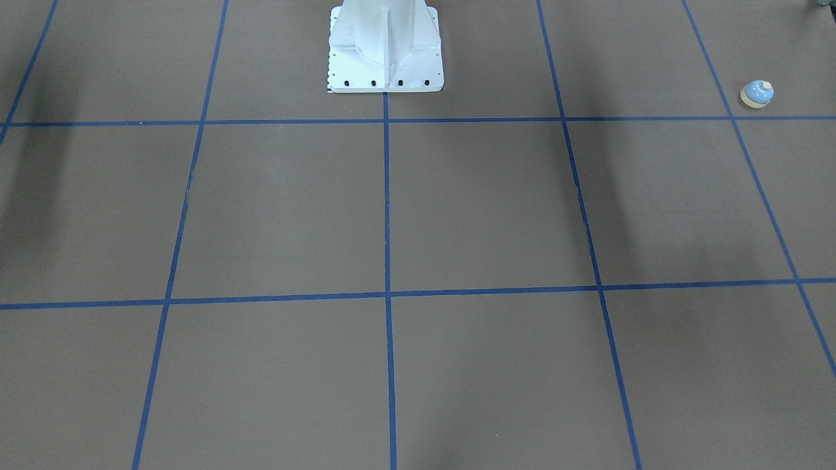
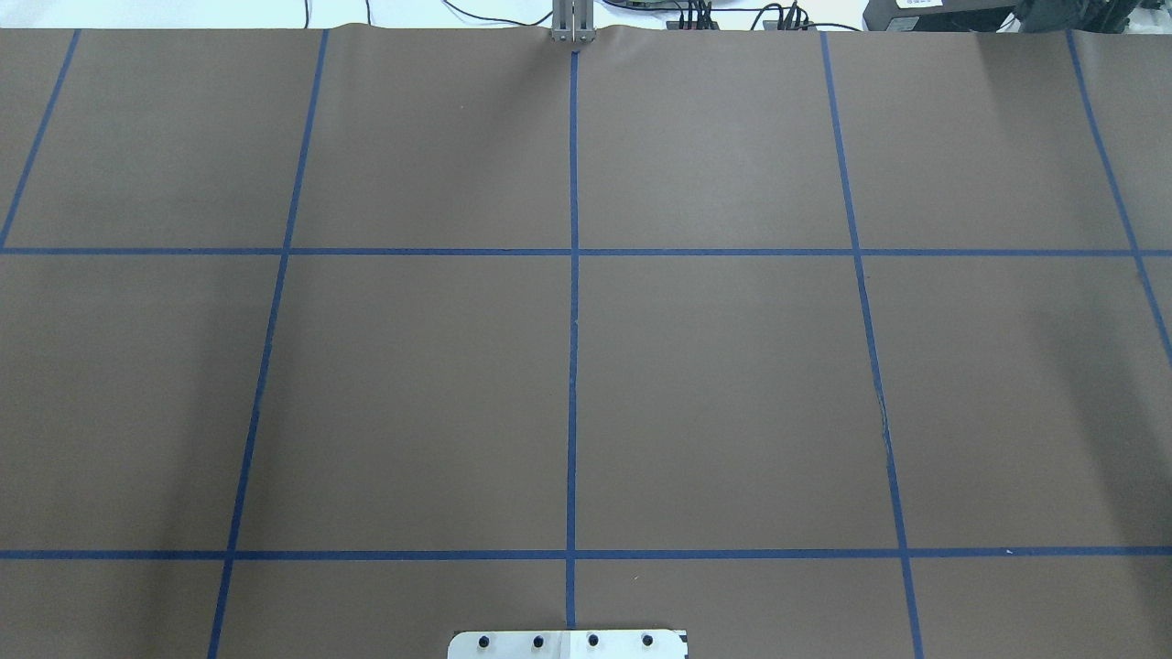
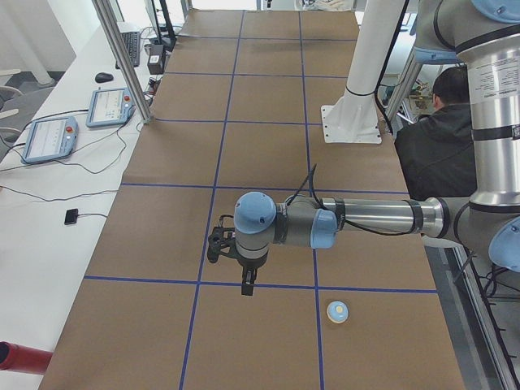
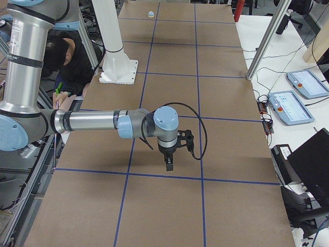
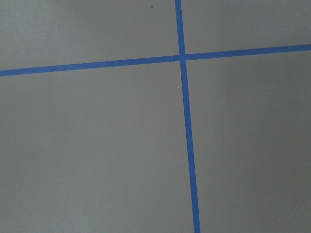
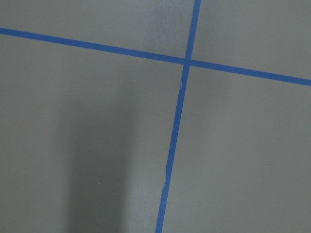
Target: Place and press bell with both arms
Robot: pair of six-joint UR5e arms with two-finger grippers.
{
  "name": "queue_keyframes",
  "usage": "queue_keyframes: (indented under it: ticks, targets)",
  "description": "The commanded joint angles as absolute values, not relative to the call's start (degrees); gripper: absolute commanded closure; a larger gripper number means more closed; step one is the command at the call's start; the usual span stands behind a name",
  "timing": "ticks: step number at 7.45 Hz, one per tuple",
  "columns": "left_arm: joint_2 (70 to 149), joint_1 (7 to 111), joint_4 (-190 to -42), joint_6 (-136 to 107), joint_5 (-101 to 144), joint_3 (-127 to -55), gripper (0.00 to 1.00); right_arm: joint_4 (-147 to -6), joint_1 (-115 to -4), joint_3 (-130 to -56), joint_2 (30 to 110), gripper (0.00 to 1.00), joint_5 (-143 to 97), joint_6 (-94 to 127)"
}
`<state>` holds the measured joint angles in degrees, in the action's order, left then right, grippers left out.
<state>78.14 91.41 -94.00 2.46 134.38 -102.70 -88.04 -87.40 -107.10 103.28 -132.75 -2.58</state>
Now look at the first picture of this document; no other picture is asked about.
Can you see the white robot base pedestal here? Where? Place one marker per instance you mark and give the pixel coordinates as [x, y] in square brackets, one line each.
[385, 47]

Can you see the brown table mat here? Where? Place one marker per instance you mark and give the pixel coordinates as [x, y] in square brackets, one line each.
[585, 252]

